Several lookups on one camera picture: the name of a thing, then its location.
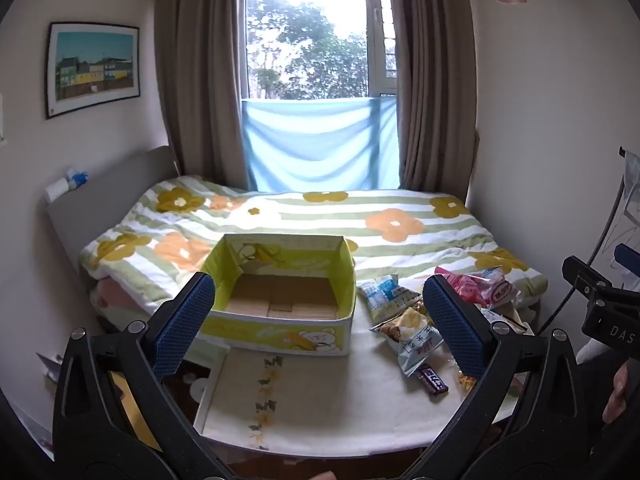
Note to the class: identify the blue white snack packet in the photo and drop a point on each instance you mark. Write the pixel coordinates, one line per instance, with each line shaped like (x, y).
(382, 292)

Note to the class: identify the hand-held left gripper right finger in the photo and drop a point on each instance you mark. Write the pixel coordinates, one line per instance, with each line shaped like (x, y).
(452, 325)

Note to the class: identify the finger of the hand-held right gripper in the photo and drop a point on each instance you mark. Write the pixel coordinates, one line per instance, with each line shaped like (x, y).
(582, 272)
(629, 254)

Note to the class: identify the framed house picture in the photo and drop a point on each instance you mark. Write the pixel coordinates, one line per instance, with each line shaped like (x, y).
(92, 67)

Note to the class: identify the grey bed headboard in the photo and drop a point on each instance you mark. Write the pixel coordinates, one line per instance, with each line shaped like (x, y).
(110, 190)

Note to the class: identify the pink cake roll packet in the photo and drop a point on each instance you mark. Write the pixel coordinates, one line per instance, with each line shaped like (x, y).
(470, 287)

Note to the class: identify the yellow-green cardboard box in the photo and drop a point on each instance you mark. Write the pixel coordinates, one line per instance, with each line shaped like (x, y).
(280, 332)

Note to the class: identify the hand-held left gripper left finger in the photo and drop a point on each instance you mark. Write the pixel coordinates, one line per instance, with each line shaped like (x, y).
(182, 325)

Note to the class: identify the brown chocolate bar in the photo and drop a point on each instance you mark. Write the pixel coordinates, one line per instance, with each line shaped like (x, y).
(432, 381)

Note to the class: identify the person's right hand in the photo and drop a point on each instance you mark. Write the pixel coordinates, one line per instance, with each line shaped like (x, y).
(619, 390)

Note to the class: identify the floral striped blanket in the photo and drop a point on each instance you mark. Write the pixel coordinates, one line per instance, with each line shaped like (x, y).
(320, 215)

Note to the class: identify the clear waffle packet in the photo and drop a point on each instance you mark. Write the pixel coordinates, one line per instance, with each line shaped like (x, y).
(466, 382)

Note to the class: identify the light blue cloth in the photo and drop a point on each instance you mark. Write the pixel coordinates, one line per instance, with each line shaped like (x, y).
(310, 145)

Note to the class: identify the window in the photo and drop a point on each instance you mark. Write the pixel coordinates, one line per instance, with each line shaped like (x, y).
(310, 35)

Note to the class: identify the yellow white chips packet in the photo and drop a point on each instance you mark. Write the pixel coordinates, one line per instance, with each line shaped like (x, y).
(410, 340)

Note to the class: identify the translucent white snack packet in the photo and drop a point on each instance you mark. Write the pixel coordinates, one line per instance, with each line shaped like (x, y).
(505, 318)

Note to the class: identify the brown curtain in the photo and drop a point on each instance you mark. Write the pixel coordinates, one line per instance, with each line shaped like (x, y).
(200, 85)
(435, 85)

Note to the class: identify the white table cover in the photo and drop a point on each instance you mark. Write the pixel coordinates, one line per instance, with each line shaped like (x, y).
(350, 400)

